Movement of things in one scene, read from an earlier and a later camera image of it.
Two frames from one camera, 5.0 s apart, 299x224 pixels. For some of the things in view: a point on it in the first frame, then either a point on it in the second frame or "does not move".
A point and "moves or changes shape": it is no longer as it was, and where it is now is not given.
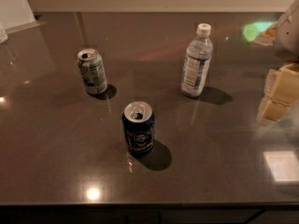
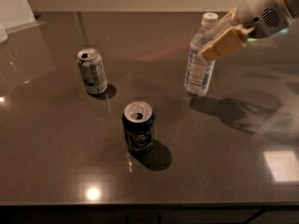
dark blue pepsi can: [139, 125] does not move
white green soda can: [92, 71] does not move
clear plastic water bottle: [196, 63] moves or changes shape
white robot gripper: [289, 36] -> [261, 13]
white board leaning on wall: [15, 10] does not move
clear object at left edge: [4, 37] does not move
